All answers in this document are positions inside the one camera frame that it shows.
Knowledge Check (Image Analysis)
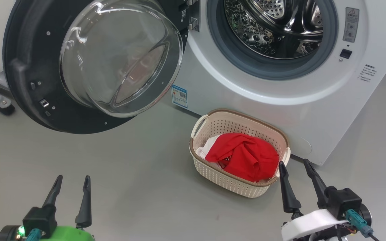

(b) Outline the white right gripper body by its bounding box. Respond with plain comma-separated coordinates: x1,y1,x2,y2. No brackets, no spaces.
281,209,349,241

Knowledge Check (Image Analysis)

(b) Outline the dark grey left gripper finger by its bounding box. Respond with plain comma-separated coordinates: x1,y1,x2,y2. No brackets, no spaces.
42,175,63,208
75,175,92,229

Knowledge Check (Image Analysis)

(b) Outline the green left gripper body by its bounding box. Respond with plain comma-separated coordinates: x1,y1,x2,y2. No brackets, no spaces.
41,226,96,241

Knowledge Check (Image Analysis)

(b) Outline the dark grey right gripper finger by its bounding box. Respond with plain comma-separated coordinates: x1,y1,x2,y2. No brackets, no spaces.
278,161,303,214
303,159,330,210

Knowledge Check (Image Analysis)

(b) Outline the red and white jersey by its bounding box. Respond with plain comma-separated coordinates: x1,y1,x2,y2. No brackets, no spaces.
196,133,280,183

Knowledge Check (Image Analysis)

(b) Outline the black round glass washer door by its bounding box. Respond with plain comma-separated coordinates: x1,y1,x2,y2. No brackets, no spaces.
3,0,201,135

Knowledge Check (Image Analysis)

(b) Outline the cream perforated laundry basket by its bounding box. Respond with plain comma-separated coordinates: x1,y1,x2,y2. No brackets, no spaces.
189,108,291,198

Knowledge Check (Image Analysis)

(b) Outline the black round right gripper motor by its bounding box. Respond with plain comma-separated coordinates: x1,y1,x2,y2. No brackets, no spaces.
359,203,372,227

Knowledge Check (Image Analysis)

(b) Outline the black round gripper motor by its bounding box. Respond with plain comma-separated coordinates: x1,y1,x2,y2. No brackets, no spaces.
0,225,25,241
359,203,372,227

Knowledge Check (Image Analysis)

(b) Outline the black round left gripper motor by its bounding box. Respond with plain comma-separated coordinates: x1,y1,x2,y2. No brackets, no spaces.
0,225,25,241

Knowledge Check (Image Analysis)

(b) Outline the white front-load washing machine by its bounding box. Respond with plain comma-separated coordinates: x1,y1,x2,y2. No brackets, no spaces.
171,0,386,166

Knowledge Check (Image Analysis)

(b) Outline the blue energy label sticker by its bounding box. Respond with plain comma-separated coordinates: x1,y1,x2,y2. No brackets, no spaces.
171,84,188,109

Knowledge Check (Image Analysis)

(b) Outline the grey warning label sticker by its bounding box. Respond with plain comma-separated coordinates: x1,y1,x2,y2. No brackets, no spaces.
343,7,360,43

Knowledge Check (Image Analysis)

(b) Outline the teal left camera connector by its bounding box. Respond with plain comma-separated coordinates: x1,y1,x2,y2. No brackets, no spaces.
25,228,43,241

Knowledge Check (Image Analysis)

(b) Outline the teal camera connector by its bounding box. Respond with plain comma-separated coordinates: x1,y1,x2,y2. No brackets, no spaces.
345,209,375,237
25,228,43,241

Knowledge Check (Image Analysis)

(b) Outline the teal right camera connector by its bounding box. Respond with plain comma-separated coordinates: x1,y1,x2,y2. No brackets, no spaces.
345,209,375,237

